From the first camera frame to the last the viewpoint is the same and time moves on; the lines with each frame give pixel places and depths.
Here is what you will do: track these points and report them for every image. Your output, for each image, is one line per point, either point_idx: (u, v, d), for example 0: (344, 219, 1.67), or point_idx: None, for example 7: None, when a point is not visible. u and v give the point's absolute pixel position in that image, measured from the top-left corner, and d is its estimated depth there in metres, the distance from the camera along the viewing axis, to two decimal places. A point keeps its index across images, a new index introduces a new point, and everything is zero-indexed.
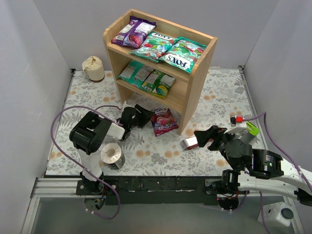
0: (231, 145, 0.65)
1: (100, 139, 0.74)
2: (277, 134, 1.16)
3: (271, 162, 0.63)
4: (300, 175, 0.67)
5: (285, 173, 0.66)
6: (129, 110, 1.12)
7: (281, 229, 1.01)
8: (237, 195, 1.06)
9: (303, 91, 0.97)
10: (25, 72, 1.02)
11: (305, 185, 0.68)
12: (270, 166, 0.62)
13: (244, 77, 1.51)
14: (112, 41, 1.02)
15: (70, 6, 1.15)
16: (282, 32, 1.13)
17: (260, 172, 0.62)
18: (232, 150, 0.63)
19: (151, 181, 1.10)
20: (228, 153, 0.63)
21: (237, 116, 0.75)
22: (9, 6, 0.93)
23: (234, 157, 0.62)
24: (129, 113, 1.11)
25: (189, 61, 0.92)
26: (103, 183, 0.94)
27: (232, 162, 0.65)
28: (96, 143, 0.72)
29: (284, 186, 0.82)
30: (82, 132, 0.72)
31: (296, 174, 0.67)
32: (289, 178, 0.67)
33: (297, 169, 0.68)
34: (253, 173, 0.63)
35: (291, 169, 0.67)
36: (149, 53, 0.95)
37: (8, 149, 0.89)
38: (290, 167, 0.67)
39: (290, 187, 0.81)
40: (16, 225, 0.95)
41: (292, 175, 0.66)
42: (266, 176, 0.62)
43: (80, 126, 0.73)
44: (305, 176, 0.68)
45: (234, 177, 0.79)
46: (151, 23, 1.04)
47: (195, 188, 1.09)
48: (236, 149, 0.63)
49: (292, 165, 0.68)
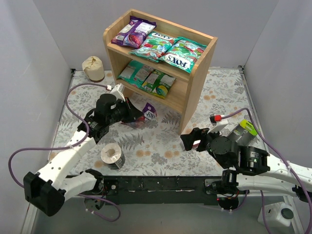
0: (217, 142, 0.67)
1: (54, 203, 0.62)
2: (277, 134, 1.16)
3: (257, 157, 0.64)
4: (289, 169, 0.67)
5: (271, 168, 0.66)
6: (108, 96, 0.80)
7: (281, 229, 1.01)
8: (237, 195, 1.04)
9: (303, 91, 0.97)
10: (25, 72, 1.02)
11: (295, 179, 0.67)
12: (256, 162, 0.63)
13: (245, 77, 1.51)
14: (112, 41, 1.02)
15: (70, 6, 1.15)
16: (282, 32, 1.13)
17: (245, 169, 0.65)
18: (217, 147, 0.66)
19: (151, 181, 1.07)
20: (214, 149, 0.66)
21: (216, 115, 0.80)
22: (9, 6, 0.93)
23: (220, 153, 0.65)
24: (107, 100, 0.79)
25: (189, 61, 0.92)
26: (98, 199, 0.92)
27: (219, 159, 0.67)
28: (54, 207, 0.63)
29: (282, 184, 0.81)
30: (35, 203, 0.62)
31: (284, 169, 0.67)
32: (277, 173, 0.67)
33: (285, 164, 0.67)
34: (239, 169, 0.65)
35: (279, 165, 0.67)
36: (149, 53, 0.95)
37: (8, 149, 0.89)
38: (277, 162, 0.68)
39: (287, 184, 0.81)
40: (16, 225, 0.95)
41: (280, 169, 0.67)
42: (252, 172, 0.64)
43: (29, 197, 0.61)
44: (294, 170, 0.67)
45: (235, 177, 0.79)
46: (151, 23, 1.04)
47: (195, 188, 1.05)
48: (221, 146, 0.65)
49: (280, 161, 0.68)
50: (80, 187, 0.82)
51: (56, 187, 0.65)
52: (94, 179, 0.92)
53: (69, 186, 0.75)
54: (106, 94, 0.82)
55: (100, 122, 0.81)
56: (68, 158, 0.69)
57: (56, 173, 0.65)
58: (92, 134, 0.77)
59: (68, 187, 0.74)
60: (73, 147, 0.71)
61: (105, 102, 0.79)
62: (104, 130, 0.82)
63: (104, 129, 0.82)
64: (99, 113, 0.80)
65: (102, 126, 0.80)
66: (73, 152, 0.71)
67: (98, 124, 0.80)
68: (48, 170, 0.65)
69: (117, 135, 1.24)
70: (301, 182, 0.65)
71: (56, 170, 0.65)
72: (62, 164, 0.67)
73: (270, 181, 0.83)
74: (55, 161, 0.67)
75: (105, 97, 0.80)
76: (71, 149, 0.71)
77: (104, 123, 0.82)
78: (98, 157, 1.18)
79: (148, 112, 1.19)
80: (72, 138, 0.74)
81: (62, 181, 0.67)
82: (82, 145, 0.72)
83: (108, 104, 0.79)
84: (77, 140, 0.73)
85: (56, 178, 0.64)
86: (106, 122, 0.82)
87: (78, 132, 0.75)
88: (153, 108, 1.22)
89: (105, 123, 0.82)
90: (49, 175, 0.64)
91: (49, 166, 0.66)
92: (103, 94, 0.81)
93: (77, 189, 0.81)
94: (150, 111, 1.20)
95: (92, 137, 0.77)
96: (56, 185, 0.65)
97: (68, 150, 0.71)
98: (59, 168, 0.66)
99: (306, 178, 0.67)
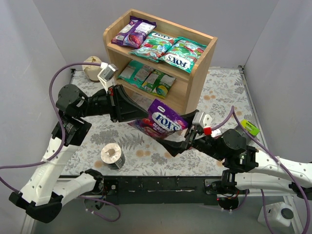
0: (230, 135, 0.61)
1: (48, 214, 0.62)
2: (277, 134, 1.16)
3: (244, 153, 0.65)
4: (279, 165, 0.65)
5: (260, 164, 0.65)
6: (70, 92, 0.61)
7: (282, 229, 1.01)
8: (237, 195, 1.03)
9: (303, 91, 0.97)
10: (25, 72, 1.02)
11: (286, 174, 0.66)
12: (243, 158, 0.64)
13: (245, 77, 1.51)
14: (112, 41, 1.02)
15: (70, 7, 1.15)
16: (282, 32, 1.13)
17: (237, 165, 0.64)
18: (230, 141, 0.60)
19: (151, 181, 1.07)
20: (227, 143, 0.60)
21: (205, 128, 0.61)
22: (9, 6, 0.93)
23: (232, 147, 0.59)
24: (68, 102, 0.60)
25: (189, 61, 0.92)
26: (97, 200, 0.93)
27: (219, 153, 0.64)
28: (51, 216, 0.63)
29: (278, 181, 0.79)
30: None
31: (274, 165, 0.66)
32: (266, 168, 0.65)
33: (274, 160, 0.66)
34: (232, 165, 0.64)
35: (267, 160, 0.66)
36: (149, 53, 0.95)
37: (8, 149, 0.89)
38: (266, 158, 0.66)
39: (284, 181, 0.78)
40: (16, 225, 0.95)
41: (269, 165, 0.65)
42: (242, 169, 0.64)
43: None
44: (284, 165, 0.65)
45: (234, 177, 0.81)
46: (151, 23, 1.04)
47: (195, 188, 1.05)
48: (233, 141, 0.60)
49: (268, 156, 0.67)
50: (80, 188, 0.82)
51: (45, 203, 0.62)
52: (94, 180, 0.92)
53: (67, 191, 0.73)
54: (68, 87, 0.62)
55: (76, 123, 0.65)
56: (46, 175, 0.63)
57: (38, 192, 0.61)
58: (69, 139, 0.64)
59: (66, 191, 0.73)
60: (49, 161, 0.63)
61: (65, 103, 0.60)
62: (83, 130, 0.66)
63: (82, 130, 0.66)
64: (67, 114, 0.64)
65: (79, 126, 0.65)
66: (51, 166, 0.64)
67: (75, 125, 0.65)
68: (30, 190, 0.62)
69: (117, 135, 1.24)
70: (292, 177, 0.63)
71: (37, 189, 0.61)
72: (41, 182, 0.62)
73: (266, 178, 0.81)
74: (34, 179, 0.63)
75: (65, 93, 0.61)
76: (48, 164, 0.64)
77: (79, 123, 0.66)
78: (98, 157, 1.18)
79: (159, 115, 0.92)
80: (48, 147, 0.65)
81: (50, 194, 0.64)
82: (59, 156, 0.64)
83: (70, 104, 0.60)
84: (53, 151, 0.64)
85: (38, 197, 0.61)
86: (82, 119, 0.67)
87: (53, 139, 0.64)
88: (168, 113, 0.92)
89: (82, 121, 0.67)
90: (31, 195, 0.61)
91: (30, 185, 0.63)
92: (62, 89, 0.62)
93: (77, 191, 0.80)
94: (164, 115, 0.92)
95: (70, 143, 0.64)
96: (44, 202, 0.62)
97: (46, 165, 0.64)
98: (40, 187, 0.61)
99: (298, 172, 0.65)
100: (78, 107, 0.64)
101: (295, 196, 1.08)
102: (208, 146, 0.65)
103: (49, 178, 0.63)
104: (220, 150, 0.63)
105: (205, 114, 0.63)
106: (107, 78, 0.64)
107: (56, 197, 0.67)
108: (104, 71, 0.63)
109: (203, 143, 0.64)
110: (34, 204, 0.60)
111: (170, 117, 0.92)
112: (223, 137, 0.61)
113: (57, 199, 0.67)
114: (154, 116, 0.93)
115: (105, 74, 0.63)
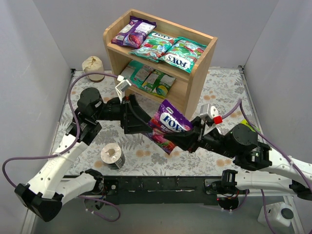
0: (241, 130, 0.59)
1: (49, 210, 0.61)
2: (277, 134, 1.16)
3: (258, 151, 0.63)
4: (291, 165, 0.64)
5: (273, 163, 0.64)
6: (91, 93, 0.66)
7: (282, 229, 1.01)
8: (237, 195, 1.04)
9: (303, 91, 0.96)
10: (25, 72, 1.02)
11: (298, 175, 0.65)
12: (257, 156, 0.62)
13: (245, 77, 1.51)
14: (112, 41, 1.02)
15: (70, 6, 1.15)
16: (282, 32, 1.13)
17: (248, 163, 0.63)
18: (240, 136, 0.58)
19: (151, 181, 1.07)
20: (237, 137, 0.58)
21: (216, 118, 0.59)
22: (9, 6, 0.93)
23: (242, 143, 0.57)
24: (89, 101, 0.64)
25: (189, 61, 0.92)
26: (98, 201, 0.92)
27: (228, 151, 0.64)
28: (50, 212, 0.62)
29: (279, 182, 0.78)
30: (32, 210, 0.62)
31: (287, 165, 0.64)
32: (279, 168, 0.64)
33: (287, 159, 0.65)
34: (243, 163, 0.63)
35: (280, 159, 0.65)
36: (150, 53, 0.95)
37: (8, 149, 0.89)
38: (280, 157, 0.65)
39: (285, 181, 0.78)
40: (16, 225, 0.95)
41: (282, 165, 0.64)
42: (254, 166, 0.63)
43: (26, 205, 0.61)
44: (297, 166, 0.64)
45: (234, 177, 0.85)
46: (151, 23, 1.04)
47: (195, 188, 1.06)
48: (243, 136, 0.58)
49: (281, 156, 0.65)
50: (81, 186, 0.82)
51: (49, 197, 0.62)
52: (94, 180, 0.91)
53: (67, 190, 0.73)
54: (89, 88, 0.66)
55: (89, 123, 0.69)
56: (56, 168, 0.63)
57: (46, 184, 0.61)
58: (82, 136, 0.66)
59: (66, 190, 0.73)
60: (61, 155, 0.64)
61: (86, 101, 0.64)
62: (95, 130, 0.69)
63: (94, 130, 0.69)
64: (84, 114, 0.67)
65: (91, 126, 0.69)
66: (62, 160, 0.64)
67: (88, 125, 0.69)
68: (38, 182, 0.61)
69: (117, 135, 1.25)
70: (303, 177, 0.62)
71: (46, 181, 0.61)
72: (51, 174, 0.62)
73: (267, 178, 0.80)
74: (43, 171, 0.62)
75: (86, 93, 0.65)
76: (59, 157, 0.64)
77: (93, 123, 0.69)
78: (98, 157, 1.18)
79: (166, 116, 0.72)
80: (61, 143, 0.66)
81: (55, 189, 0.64)
82: (71, 151, 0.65)
83: (90, 103, 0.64)
84: (66, 146, 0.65)
85: (46, 189, 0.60)
86: (95, 120, 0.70)
87: (67, 136, 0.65)
88: (178, 114, 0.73)
89: (94, 122, 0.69)
90: (38, 186, 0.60)
91: (38, 177, 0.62)
92: (84, 89, 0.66)
93: (76, 191, 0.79)
94: (171, 116, 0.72)
95: (82, 141, 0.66)
96: (48, 196, 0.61)
97: (56, 158, 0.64)
98: (49, 179, 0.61)
99: (308, 173, 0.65)
100: (96, 107, 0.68)
101: (294, 196, 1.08)
102: (218, 143, 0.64)
103: (58, 172, 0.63)
104: (229, 146, 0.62)
105: (211, 106, 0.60)
106: (123, 90, 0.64)
107: (56, 195, 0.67)
108: (121, 84, 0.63)
109: (212, 141, 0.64)
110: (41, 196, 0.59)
111: (179, 119, 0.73)
112: (233, 132, 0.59)
113: (57, 198, 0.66)
114: (160, 116, 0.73)
115: (122, 87, 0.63)
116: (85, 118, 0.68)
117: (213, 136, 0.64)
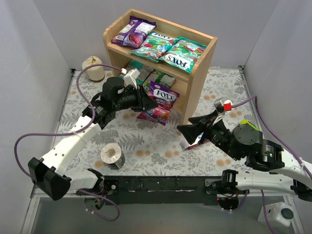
0: (242, 130, 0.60)
1: (59, 188, 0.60)
2: (277, 134, 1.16)
3: (272, 152, 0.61)
4: (302, 166, 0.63)
5: (286, 165, 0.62)
6: (116, 81, 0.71)
7: (282, 229, 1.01)
8: (237, 195, 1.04)
9: (303, 91, 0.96)
10: (25, 72, 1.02)
11: (308, 178, 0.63)
12: (271, 156, 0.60)
13: (245, 77, 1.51)
14: (112, 41, 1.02)
15: (70, 7, 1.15)
16: (282, 32, 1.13)
17: (260, 163, 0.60)
18: (243, 136, 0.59)
19: (151, 181, 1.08)
20: (239, 138, 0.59)
21: (225, 104, 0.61)
22: (9, 7, 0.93)
23: (245, 143, 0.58)
24: (114, 85, 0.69)
25: (189, 61, 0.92)
26: (104, 200, 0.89)
27: (235, 151, 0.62)
28: (61, 191, 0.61)
29: (281, 183, 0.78)
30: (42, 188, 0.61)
31: (298, 166, 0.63)
32: (290, 170, 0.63)
33: (298, 161, 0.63)
34: (253, 163, 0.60)
35: (292, 161, 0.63)
36: (149, 53, 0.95)
37: (8, 149, 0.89)
38: (291, 158, 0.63)
39: (287, 183, 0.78)
40: (16, 226, 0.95)
41: (294, 166, 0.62)
42: (266, 167, 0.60)
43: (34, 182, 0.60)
44: (307, 168, 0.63)
45: (234, 177, 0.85)
46: (151, 23, 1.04)
47: (195, 188, 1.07)
48: (246, 136, 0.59)
49: (293, 157, 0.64)
50: (84, 180, 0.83)
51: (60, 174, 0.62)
52: (95, 178, 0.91)
53: (74, 176, 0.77)
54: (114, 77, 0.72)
55: (106, 107, 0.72)
56: (71, 146, 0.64)
57: (59, 159, 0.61)
58: (97, 119, 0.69)
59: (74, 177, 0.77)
60: (77, 133, 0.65)
61: (111, 86, 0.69)
62: (109, 115, 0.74)
63: (109, 115, 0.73)
64: (105, 97, 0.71)
65: (108, 111, 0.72)
66: (77, 139, 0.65)
67: (104, 109, 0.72)
68: (51, 156, 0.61)
69: (117, 135, 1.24)
70: None
71: (59, 157, 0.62)
72: (66, 150, 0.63)
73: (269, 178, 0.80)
74: (58, 147, 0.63)
75: (111, 80, 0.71)
76: (75, 135, 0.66)
77: (110, 108, 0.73)
78: (98, 157, 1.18)
79: (157, 90, 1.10)
80: (76, 124, 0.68)
81: (66, 167, 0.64)
82: (86, 131, 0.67)
83: (115, 88, 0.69)
84: (82, 126, 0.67)
85: (59, 165, 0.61)
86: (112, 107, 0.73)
87: (83, 117, 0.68)
88: (164, 87, 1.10)
89: (110, 108, 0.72)
90: (52, 161, 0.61)
91: (52, 152, 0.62)
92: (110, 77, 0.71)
93: (81, 183, 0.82)
94: (160, 89, 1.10)
95: (97, 124, 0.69)
96: (60, 172, 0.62)
97: (71, 137, 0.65)
98: (63, 155, 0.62)
99: None
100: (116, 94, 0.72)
101: (295, 196, 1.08)
102: (224, 141, 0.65)
103: (72, 149, 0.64)
104: (235, 147, 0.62)
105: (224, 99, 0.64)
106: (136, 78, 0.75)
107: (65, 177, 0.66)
108: (133, 72, 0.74)
109: (221, 135, 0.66)
110: (54, 170, 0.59)
111: (166, 90, 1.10)
112: (235, 133, 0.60)
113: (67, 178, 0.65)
114: (154, 93, 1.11)
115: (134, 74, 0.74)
116: (102, 103, 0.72)
117: (222, 130, 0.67)
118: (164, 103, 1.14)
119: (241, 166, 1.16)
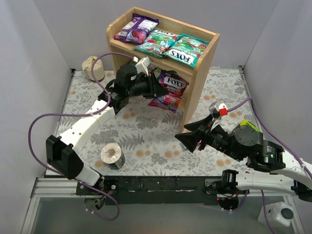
0: (242, 132, 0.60)
1: (73, 165, 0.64)
2: (277, 134, 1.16)
3: (273, 153, 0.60)
4: (302, 167, 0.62)
5: (286, 165, 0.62)
6: (129, 68, 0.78)
7: (282, 229, 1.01)
8: (237, 195, 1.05)
9: (304, 90, 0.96)
10: (25, 72, 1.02)
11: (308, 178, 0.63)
12: (271, 158, 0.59)
13: (245, 77, 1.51)
14: (115, 37, 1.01)
15: (70, 6, 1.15)
16: (282, 32, 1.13)
17: (261, 164, 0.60)
18: (243, 138, 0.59)
19: (151, 181, 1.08)
20: (241, 139, 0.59)
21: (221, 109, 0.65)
22: (9, 6, 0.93)
23: (245, 145, 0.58)
24: (128, 71, 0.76)
25: (193, 56, 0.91)
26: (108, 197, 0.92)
27: (236, 152, 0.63)
28: (75, 168, 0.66)
29: (282, 183, 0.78)
30: (57, 165, 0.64)
31: (299, 167, 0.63)
32: (291, 170, 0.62)
33: (299, 162, 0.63)
34: (254, 164, 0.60)
35: (293, 161, 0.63)
36: (153, 48, 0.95)
37: (8, 149, 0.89)
38: (291, 159, 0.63)
39: (287, 183, 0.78)
40: (16, 225, 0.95)
41: (294, 167, 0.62)
42: (267, 168, 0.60)
43: (50, 160, 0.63)
44: (307, 169, 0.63)
45: (234, 176, 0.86)
46: (154, 20, 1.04)
47: (195, 188, 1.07)
48: (247, 137, 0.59)
49: (293, 158, 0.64)
50: (88, 173, 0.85)
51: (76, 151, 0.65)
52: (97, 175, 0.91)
53: None
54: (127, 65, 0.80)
55: (119, 93, 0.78)
56: (87, 126, 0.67)
57: (76, 137, 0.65)
58: (113, 104, 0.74)
59: None
60: (93, 115, 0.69)
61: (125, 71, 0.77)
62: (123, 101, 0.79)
63: (123, 100, 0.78)
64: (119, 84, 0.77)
65: (122, 97, 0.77)
66: (93, 120, 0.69)
67: (118, 95, 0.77)
68: (69, 134, 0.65)
69: (117, 135, 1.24)
70: None
71: (77, 135, 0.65)
72: (83, 130, 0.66)
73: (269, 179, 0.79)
74: (75, 126, 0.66)
75: (125, 67, 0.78)
76: (91, 117, 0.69)
77: (123, 95, 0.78)
78: (98, 157, 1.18)
79: (168, 78, 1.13)
80: (92, 106, 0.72)
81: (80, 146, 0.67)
82: (102, 113, 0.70)
83: (129, 73, 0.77)
84: (97, 109, 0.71)
85: (76, 142, 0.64)
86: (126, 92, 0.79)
87: (98, 101, 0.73)
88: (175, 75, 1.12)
89: (124, 94, 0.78)
90: (69, 139, 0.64)
91: (70, 131, 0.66)
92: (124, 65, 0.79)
93: (86, 174, 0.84)
94: (170, 77, 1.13)
95: (113, 107, 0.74)
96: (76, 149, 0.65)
97: (87, 117, 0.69)
98: (80, 134, 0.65)
99: None
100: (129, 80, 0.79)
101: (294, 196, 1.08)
102: (225, 142, 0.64)
103: (88, 129, 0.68)
104: (236, 148, 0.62)
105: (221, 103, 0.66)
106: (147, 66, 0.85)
107: None
108: (145, 61, 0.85)
109: (220, 139, 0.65)
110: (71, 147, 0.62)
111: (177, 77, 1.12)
112: (235, 135, 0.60)
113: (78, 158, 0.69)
114: (164, 80, 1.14)
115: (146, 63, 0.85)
116: (116, 90, 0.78)
117: (221, 134, 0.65)
118: (174, 91, 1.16)
119: (241, 166, 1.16)
